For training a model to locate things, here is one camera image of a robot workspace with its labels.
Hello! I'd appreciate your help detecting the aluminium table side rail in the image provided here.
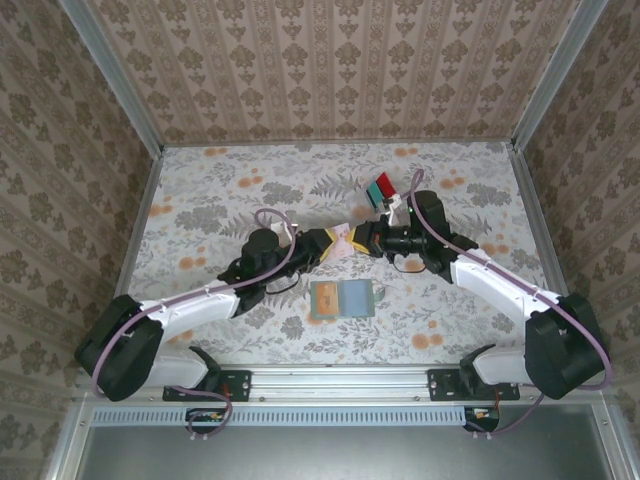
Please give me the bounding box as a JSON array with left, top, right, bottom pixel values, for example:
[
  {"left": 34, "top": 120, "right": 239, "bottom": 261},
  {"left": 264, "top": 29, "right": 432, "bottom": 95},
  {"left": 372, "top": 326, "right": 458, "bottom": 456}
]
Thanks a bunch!
[
  {"left": 507, "top": 142, "right": 569, "bottom": 301},
  {"left": 115, "top": 147, "right": 166, "bottom": 301}
]

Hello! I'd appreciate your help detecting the red plastic card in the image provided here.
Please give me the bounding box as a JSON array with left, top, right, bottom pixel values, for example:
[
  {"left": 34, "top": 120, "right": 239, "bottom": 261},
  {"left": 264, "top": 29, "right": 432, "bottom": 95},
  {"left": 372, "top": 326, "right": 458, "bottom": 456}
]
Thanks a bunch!
[{"left": 374, "top": 170, "right": 400, "bottom": 198}]

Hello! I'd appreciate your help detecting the green leather card holder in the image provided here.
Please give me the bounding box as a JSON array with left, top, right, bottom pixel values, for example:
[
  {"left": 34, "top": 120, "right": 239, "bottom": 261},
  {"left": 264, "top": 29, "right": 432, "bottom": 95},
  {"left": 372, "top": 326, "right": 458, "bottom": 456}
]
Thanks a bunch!
[{"left": 308, "top": 278, "right": 387, "bottom": 321}]

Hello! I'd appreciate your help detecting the orange plastic card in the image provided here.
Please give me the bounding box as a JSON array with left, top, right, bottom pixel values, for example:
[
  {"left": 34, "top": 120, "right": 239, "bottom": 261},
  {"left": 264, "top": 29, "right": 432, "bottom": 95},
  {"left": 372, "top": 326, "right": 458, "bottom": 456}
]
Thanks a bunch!
[{"left": 312, "top": 282, "right": 342, "bottom": 317}]

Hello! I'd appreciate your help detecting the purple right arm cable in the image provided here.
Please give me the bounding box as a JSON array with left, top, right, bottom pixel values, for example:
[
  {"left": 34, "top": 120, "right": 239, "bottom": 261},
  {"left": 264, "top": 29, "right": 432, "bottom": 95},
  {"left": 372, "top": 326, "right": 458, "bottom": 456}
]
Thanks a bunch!
[{"left": 408, "top": 168, "right": 615, "bottom": 441}]

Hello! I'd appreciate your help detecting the floral patterned table cover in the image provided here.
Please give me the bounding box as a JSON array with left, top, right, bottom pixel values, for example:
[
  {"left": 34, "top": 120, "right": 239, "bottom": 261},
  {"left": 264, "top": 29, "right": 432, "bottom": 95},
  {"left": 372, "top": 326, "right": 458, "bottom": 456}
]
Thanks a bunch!
[{"left": 107, "top": 142, "right": 581, "bottom": 366}]

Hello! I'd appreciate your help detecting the teal plastic card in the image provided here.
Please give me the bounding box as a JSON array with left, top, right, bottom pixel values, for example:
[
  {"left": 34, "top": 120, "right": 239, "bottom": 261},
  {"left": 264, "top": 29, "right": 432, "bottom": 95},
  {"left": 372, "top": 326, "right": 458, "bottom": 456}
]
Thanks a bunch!
[{"left": 365, "top": 180, "right": 391, "bottom": 208}]

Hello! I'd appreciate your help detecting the aluminium frame post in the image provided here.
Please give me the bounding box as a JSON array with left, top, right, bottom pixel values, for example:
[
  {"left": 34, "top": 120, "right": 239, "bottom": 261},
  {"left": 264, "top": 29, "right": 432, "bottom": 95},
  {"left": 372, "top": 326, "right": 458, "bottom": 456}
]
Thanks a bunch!
[
  {"left": 58, "top": 0, "right": 166, "bottom": 154},
  {"left": 512, "top": 0, "right": 609, "bottom": 151}
]

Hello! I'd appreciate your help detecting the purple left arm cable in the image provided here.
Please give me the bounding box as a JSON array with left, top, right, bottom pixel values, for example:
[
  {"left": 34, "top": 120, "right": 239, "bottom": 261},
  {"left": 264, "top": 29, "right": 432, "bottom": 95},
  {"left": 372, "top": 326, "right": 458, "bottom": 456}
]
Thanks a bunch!
[{"left": 92, "top": 208, "right": 297, "bottom": 444}]

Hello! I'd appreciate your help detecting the aluminium lower frame rail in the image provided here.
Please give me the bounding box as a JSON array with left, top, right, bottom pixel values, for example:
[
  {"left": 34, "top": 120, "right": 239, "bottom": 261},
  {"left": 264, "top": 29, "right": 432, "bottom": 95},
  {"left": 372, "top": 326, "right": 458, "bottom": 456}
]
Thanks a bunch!
[
  {"left": 44, "top": 394, "right": 96, "bottom": 480},
  {"left": 589, "top": 399, "right": 640, "bottom": 480}
]

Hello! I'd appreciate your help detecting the clear acrylic card stand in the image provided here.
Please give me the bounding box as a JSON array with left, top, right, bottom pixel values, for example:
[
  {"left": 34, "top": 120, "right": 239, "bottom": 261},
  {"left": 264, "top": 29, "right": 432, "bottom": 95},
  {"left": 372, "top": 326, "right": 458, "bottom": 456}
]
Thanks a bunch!
[{"left": 355, "top": 169, "right": 407, "bottom": 226}]

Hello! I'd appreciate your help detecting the grey metal panel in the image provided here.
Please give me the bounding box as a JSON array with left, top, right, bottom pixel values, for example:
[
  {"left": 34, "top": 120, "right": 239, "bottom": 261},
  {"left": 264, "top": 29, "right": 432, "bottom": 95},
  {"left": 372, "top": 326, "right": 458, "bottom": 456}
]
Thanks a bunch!
[{"left": 74, "top": 424, "right": 619, "bottom": 480}]

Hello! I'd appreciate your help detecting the white slotted cable duct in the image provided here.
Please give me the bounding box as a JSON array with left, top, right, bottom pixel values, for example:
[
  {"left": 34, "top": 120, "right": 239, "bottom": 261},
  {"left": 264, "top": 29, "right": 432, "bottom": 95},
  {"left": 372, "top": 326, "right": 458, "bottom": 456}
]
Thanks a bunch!
[{"left": 91, "top": 405, "right": 471, "bottom": 427}]

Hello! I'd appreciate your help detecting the black wired connector box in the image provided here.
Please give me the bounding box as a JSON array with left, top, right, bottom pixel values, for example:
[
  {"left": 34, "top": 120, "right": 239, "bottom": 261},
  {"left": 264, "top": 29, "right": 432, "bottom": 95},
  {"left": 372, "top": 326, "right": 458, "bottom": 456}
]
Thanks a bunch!
[
  {"left": 185, "top": 407, "right": 232, "bottom": 435},
  {"left": 462, "top": 405, "right": 502, "bottom": 434}
]

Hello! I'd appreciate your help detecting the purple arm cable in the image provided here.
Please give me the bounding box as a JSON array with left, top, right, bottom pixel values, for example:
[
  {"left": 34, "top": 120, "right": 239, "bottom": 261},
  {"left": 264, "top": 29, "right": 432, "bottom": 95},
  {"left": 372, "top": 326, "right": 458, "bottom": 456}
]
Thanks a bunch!
[
  {"left": 92, "top": 208, "right": 297, "bottom": 444},
  {"left": 408, "top": 168, "right": 615, "bottom": 441}
]

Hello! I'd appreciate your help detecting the aluminium front beam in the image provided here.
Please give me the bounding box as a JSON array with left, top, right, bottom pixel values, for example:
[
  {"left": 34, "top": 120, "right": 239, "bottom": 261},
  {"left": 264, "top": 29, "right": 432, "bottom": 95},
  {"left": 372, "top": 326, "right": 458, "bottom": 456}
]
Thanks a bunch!
[{"left": 74, "top": 363, "right": 611, "bottom": 404}]

